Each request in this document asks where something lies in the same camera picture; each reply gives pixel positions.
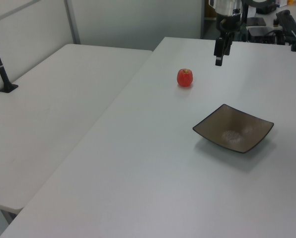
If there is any red apple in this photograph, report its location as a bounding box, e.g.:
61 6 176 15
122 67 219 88
176 68 195 88

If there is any black articulated desk equipment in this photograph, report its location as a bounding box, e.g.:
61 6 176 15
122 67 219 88
272 9 296 46

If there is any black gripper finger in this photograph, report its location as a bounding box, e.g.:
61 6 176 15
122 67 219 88
214 37 225 66
223 31 232 56

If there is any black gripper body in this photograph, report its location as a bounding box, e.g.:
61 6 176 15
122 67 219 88
215 13 241 33

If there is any thin black background pole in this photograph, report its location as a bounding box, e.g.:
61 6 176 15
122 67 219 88
242 0 249 42

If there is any black monitor box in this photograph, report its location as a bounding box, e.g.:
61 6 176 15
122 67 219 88
247 26 276 43

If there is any black camera pole with base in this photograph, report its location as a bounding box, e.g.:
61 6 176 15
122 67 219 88
0 25 19 94

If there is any brown square ceramic plate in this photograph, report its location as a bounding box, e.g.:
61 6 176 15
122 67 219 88
192 103 275 154

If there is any black flat box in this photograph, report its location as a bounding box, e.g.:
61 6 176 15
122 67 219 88
246 17 267 27

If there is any black ring lamp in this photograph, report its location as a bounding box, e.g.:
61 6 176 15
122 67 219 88
247 0 279 8

